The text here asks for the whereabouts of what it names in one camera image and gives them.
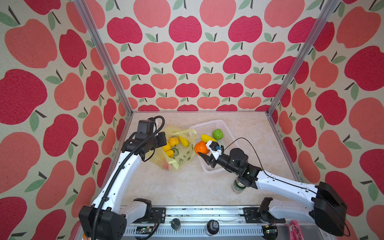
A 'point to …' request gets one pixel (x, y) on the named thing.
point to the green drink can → (238, 188)
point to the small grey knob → (175, 224)
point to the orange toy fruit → (201, 147)
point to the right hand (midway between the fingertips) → (206, 146)
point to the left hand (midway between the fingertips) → (168, 138)
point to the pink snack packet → (294, 231)
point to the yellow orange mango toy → (167, 149)
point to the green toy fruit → (217, 134)
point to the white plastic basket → (207, 128)
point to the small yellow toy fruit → (173, 141)
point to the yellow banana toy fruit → (184, 142)
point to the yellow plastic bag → (158, 158)
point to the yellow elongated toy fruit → (206, 138)
